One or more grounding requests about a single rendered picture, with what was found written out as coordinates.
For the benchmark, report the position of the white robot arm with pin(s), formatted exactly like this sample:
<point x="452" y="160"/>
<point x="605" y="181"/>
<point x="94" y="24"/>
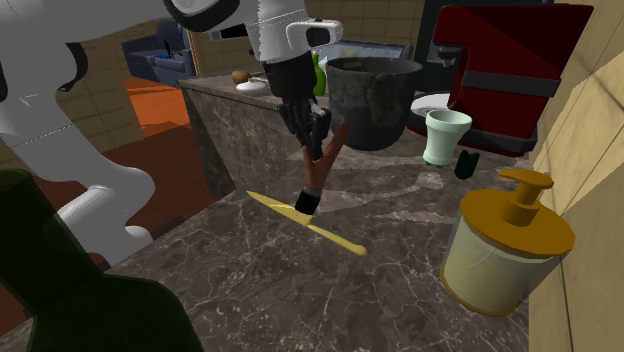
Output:
<point x="44" y="97"/>

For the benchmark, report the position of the brown wooden spoon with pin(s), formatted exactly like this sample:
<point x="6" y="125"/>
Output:
<point x="240" y="76"/>

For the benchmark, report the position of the yellow knife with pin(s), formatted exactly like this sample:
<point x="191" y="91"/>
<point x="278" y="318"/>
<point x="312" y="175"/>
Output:
<point x="287" y="214"/>

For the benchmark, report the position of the red stand mixer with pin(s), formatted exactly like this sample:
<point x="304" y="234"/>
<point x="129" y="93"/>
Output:
<point x="507" y="53"/>

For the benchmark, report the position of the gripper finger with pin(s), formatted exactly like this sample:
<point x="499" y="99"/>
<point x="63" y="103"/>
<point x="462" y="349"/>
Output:
<point x="295" y="119"/>
<point x="319" y="131"/>

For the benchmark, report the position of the blue sofa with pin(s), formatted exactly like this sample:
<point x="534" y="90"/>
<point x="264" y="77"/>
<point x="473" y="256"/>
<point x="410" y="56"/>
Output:
<point x="156" y="58"/>

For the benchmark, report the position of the small black object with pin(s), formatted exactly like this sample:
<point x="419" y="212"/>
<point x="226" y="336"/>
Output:
<point x="466" y="166"/>

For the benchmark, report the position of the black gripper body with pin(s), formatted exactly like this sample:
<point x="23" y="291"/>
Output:
<point x="291" y="78"/>

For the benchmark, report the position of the bright green bottle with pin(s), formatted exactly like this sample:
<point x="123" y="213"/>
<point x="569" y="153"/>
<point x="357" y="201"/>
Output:
<point x="319" y="78"/>

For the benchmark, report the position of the dark grey pot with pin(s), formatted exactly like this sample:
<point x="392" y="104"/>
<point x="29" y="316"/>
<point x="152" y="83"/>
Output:
<point x="375" y="107"/>

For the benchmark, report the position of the dark green bottle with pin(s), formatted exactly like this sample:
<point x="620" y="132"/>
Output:
<point x="73" y="302"/>

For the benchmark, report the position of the white plate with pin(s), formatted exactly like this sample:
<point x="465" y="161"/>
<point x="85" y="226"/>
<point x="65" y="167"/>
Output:
<point x="252" y="86"/>

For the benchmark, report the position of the pale green white cup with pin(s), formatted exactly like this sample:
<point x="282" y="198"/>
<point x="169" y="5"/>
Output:
<point x="442" y="134"/>

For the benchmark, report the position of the yellow soap dispenser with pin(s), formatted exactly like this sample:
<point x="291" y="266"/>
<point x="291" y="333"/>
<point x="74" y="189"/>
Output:
<point x="497" y="253"/>

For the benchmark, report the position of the brown tool with black head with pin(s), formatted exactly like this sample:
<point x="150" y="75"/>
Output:
<point x="316" y="175"/>

